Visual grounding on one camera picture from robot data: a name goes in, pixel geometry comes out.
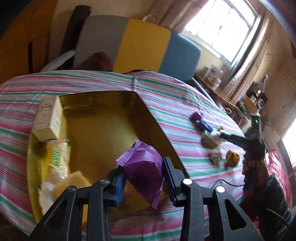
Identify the dark red cloth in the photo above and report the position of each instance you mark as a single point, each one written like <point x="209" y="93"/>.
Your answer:
<point x="98" y="62"/>

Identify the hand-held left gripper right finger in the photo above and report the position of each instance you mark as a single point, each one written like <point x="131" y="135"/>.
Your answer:
<point x="170" y="180"/>

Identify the yellow green snack packet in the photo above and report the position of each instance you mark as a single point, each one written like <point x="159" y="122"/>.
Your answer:
<point x="57" y="157"/>

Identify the cardboard box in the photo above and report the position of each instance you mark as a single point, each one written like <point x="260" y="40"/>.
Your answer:
<point x="251" y="103"/>

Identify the beige carton box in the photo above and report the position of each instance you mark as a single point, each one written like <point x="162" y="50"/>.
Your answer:
<point x="46" y="120"/>

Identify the white printed box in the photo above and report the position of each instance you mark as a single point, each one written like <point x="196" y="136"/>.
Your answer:
<point x="214" y="74"/>

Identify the wooden wardrobe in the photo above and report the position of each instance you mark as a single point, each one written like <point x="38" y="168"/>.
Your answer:
<point x="23" y="39"/>

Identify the person's right forearm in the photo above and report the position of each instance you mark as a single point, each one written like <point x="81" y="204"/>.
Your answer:
<point x="270" y="204"/>

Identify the white pink toy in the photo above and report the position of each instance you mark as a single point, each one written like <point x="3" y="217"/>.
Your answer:
<point x="215" y="157"/>

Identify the patterned beige curtain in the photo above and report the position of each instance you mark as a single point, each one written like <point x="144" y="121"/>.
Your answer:
<point x="171" y="11"/>
<point x="252" y="62"/>

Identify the yellow knit cloth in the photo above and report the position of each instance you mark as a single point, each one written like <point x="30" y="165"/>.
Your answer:
<point x="232" y="158"/>

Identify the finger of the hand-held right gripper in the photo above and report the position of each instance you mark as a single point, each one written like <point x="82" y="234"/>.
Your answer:
<point x="226" y="136"/>

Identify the gold rectangular tin box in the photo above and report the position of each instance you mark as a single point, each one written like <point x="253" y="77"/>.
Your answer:
<point x="104" y="125"/>

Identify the wooden side table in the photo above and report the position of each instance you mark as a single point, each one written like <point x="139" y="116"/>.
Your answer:
<point x="222" y="97"/>

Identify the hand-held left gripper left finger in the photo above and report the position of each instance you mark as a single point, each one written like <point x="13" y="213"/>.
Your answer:
<point x="119" y="187"/>

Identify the window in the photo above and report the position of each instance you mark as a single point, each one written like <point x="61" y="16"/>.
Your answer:
<point x="219" y="25"/>

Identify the small green box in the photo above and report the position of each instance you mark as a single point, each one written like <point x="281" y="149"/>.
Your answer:
<point x="208" y="140"/>

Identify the person's right hand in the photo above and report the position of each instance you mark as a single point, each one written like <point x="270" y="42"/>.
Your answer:
<point x="251" y="171"/>

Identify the grey yellow blue chair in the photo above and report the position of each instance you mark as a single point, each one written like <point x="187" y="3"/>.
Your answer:
<point x="138" y="44"/>

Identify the purple snack packet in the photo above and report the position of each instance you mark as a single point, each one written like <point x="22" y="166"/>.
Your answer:
<point x="141" y="169"/>

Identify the black rolled mat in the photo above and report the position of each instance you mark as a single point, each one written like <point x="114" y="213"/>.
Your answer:
<point x="75" y="30"/>

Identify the red patterned clothing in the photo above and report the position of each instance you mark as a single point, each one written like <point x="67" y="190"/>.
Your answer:
<point x="277" y="164"/>

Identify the small purple item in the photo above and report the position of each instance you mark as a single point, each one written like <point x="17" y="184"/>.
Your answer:
<point x="195" y="117"/>

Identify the blue packet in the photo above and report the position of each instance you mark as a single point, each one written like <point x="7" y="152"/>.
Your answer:
<point x="204" y="125"/>

